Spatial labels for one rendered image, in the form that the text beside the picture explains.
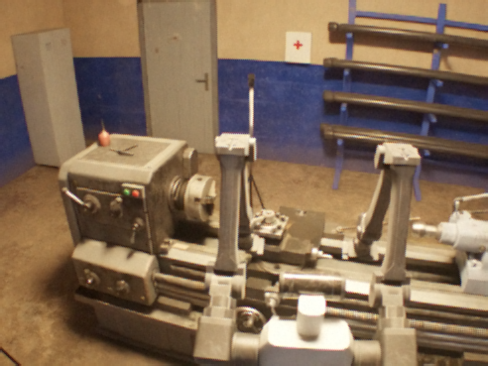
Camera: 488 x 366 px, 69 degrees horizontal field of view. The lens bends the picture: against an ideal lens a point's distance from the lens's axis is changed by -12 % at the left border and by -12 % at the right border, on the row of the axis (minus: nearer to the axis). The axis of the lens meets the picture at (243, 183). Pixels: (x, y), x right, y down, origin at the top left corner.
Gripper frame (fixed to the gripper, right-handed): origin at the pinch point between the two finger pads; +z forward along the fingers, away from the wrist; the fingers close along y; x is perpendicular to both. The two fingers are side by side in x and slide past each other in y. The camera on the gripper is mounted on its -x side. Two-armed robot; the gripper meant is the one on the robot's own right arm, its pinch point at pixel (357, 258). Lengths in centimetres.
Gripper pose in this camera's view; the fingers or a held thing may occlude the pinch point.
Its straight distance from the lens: 163.9
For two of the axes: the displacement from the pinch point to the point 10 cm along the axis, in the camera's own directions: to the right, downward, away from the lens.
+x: -1.1, 8.4, -5.3
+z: 0.6, 5.4, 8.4
